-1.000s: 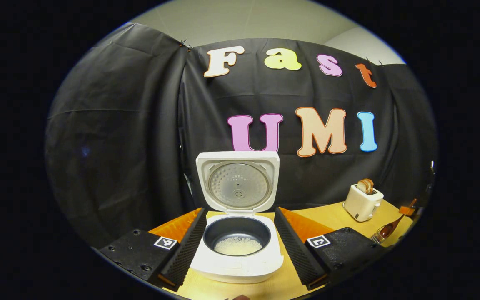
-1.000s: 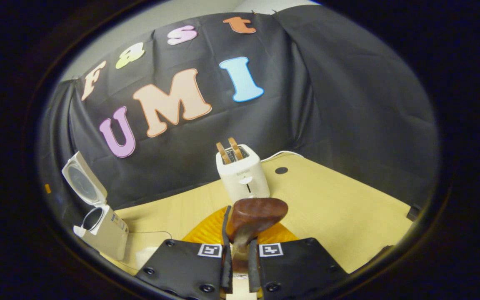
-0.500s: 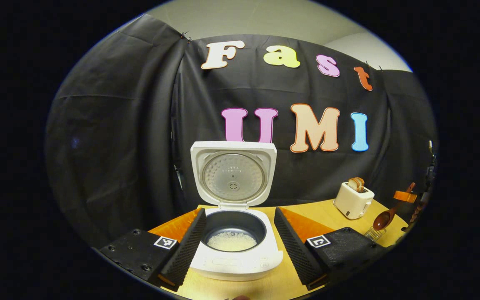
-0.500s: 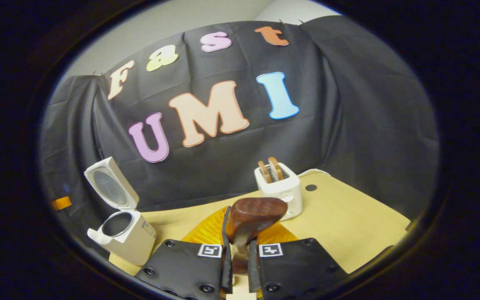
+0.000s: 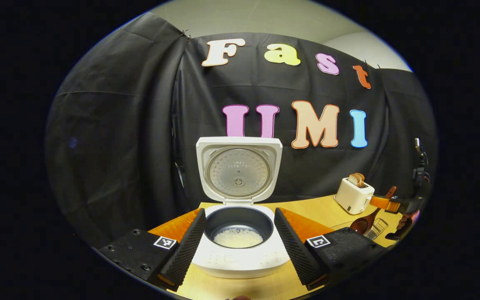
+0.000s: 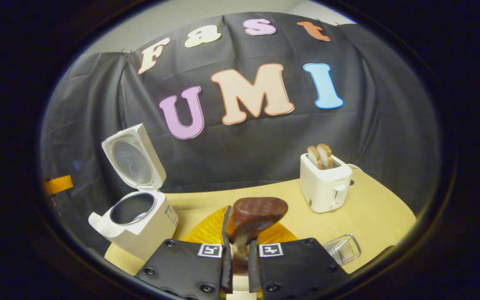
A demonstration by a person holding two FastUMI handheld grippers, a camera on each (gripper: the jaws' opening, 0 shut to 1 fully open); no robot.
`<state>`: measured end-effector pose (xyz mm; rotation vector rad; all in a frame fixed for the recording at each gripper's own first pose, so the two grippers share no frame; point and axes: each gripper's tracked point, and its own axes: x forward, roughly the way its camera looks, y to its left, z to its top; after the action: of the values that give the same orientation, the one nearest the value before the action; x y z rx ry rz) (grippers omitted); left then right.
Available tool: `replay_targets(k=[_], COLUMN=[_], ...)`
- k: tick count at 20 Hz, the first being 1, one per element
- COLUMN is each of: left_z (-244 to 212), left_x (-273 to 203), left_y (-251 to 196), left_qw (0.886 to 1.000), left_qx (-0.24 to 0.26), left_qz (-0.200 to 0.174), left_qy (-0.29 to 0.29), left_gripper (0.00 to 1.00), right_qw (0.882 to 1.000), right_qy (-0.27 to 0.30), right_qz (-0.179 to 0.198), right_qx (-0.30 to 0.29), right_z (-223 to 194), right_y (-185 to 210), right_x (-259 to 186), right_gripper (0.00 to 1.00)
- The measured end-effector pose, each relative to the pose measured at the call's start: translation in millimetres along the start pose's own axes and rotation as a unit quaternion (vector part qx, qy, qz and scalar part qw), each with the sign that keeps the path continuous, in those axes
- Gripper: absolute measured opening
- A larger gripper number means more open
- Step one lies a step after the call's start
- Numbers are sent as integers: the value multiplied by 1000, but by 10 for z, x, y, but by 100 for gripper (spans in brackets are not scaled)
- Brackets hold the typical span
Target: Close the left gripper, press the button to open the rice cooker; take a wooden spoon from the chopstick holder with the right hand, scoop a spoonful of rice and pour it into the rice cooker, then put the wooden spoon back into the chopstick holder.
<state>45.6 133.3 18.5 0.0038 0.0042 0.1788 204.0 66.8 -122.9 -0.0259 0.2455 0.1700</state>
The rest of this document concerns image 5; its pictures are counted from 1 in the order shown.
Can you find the white rice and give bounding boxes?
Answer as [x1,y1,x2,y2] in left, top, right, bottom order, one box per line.
[214,228,264,249]

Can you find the white rice cooker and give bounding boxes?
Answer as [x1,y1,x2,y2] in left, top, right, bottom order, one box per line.
[191,136,290,279]

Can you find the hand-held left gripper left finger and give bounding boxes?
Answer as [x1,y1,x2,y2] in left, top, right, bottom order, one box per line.
[98,208,207,291]

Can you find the black backdrop cloth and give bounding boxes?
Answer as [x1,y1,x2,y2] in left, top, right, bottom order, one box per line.
[45,12,438,250]

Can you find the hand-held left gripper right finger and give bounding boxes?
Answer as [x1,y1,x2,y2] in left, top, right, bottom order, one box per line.
[274,207,386,291]

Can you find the brown wooden spoon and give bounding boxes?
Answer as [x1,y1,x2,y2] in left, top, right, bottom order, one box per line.
[350,186,398,235]

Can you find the white toaster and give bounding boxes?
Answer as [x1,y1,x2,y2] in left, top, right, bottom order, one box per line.
[334,177,375,215]

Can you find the metal wire chopstick holder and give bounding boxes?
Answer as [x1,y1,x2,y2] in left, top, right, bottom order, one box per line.
[365,217,389,240]

